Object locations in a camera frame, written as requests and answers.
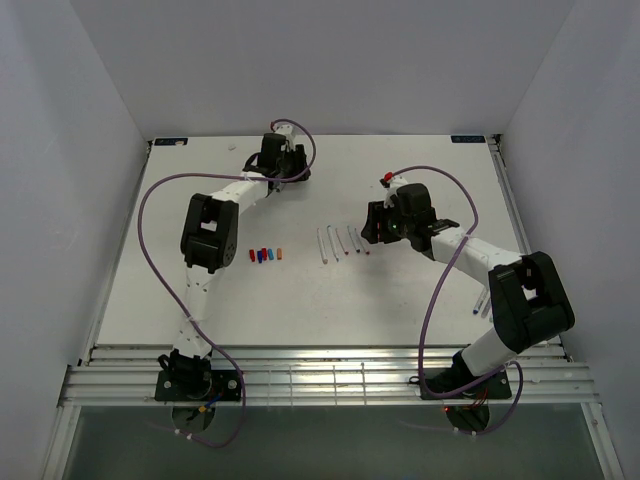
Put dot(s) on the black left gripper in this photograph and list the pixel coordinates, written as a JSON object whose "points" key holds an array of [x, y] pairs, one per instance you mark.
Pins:
{"points": [[298, 158]]}

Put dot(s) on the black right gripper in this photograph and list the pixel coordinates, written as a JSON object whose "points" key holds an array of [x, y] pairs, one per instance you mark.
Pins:
{"points": [[378, 213]]}

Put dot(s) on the dark blue capped pen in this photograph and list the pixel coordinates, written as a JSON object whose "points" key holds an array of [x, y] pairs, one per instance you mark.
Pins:
{"points": [[353, 240]]}

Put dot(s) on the red capped white pen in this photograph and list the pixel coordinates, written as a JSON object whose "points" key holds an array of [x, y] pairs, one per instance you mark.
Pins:
{"points": [[340, 243]]}

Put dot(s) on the blue capped white pen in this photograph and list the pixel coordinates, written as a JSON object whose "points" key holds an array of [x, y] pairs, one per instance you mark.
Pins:
{"points": [[333, 247]]}

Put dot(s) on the orange capped white pen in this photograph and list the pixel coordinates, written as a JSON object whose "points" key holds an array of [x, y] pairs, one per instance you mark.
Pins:
{"points": [[322, 247]]}

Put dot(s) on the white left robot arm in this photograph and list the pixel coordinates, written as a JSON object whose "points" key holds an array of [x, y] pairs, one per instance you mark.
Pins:
{"points": [[209, 240]]}

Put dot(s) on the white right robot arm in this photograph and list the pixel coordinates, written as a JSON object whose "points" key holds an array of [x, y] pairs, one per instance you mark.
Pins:
{"points": [[528, 301]]}

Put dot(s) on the right blue corner label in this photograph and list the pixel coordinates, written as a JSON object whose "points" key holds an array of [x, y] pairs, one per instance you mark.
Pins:
{"points": [[467, 139]]}

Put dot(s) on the blue corner label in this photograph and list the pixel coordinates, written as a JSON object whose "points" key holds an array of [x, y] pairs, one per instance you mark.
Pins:
{"points": [[171, 141], [467, 139]]}

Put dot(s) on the left blue corner label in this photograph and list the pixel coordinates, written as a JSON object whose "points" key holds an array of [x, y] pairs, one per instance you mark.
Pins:
{"points": [[171, 141]]}

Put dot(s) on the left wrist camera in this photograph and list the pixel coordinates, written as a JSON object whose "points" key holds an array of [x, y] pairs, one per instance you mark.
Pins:
{"points": [[286, 130]]}

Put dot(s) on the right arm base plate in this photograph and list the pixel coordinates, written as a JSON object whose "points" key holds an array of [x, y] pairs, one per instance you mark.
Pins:
{"points": [[465, 385]]}

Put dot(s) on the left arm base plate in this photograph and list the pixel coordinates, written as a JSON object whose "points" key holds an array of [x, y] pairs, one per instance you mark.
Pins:
{"points": [[223, 385]]}

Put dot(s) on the aluminium right side rail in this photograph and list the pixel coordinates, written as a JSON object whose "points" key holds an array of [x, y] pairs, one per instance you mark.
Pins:
{"points": [[593, 409]]}

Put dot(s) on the aluminium front rail frame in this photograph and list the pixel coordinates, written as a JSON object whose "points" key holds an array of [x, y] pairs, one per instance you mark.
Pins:
{"points": [[292, 377]]}

